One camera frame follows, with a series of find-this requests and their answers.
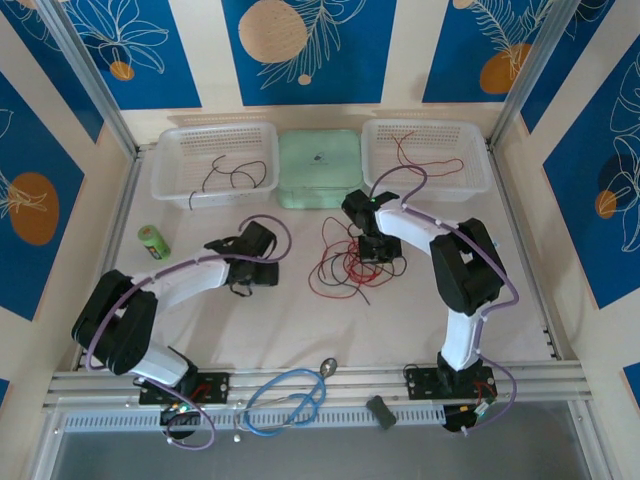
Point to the green can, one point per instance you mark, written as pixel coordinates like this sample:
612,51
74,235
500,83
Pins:
154,242

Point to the black rubber block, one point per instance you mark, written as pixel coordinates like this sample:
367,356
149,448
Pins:
381,411

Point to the aluminium frame post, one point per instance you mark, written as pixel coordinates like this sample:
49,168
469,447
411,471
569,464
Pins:
531,70
88,70

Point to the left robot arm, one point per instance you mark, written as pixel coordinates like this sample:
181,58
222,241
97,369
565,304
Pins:
190,280

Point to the aluminium side rail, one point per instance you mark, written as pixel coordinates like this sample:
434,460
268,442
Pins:
531,265
117,220

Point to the white perforated plastic basket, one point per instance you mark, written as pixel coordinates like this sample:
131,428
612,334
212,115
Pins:
385,135
175,150

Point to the cream table cover sheet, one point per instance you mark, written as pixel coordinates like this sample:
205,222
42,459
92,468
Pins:
250,330

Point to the blue stethoscope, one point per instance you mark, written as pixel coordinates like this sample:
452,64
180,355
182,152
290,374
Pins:
328,367

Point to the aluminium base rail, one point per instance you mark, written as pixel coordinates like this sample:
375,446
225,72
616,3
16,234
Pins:
350,385

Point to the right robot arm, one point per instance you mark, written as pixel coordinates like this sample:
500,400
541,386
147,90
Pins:
462,340

